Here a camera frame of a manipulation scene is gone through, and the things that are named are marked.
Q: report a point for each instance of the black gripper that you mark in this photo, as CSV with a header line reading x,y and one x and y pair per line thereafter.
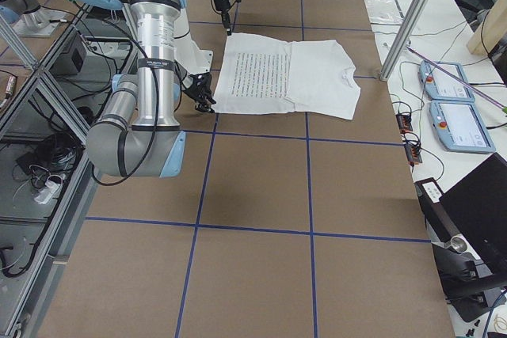
x,y
221,5
196,89

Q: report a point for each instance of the white long-sleeve printed shirt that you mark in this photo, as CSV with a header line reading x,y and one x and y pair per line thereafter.
x,y
261,75

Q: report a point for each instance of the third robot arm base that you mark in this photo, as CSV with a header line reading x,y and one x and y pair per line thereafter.
x,y
30,19

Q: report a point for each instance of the grey control box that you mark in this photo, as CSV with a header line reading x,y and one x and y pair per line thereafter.
x,y
71,58

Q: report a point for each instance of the clear plastic document bag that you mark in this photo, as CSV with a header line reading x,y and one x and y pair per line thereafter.
x,y
384,12

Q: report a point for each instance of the white power strip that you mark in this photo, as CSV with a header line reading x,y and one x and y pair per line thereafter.
x,y
50,188

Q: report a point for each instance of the upper orange black adapter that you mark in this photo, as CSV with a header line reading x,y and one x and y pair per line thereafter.
x,y
404,123

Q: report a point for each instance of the upper blue teach pendant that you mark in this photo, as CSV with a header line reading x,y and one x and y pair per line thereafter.
x,y
439,86

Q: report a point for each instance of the blue teach pendant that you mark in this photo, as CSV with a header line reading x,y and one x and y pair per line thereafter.
x,y
460,128
439,86

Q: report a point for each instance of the lower blue teach pendant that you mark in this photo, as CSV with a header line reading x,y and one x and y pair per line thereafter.
x,y
460,128

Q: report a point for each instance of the black laptop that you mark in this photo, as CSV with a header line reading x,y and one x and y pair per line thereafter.
x,y
477,206

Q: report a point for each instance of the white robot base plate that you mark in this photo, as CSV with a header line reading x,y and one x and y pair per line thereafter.
x,y
187,52

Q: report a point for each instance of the grey aluminium frame post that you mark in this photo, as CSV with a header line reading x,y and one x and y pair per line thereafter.
x,y
413,14

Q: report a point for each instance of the wooden post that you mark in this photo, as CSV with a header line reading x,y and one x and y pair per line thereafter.
x,y
491,30

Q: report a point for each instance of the black camera stand mount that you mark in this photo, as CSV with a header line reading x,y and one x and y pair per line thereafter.
x,y
468,284

